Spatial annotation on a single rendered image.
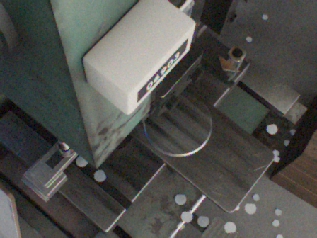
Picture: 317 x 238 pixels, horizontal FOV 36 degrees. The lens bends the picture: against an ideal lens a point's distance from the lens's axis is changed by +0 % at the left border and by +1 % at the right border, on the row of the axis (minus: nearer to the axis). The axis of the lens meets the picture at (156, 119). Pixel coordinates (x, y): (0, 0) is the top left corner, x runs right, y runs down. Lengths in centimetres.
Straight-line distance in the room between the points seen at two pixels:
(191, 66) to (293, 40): 124
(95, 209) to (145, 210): 11
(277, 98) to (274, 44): 82
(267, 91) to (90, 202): 45
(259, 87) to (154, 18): 78
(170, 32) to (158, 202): 69
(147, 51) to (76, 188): 64
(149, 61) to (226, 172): 58
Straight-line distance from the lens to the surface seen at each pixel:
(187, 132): 88
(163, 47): 32
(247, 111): 106
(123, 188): 93
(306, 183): 159
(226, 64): 94
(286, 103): 110
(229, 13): 68
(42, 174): 90
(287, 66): 188
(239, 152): 89
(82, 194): 93
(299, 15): 199
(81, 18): 28
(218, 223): 149
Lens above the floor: 162
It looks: 71 degrees down
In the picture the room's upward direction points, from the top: 9 degrees clockwise
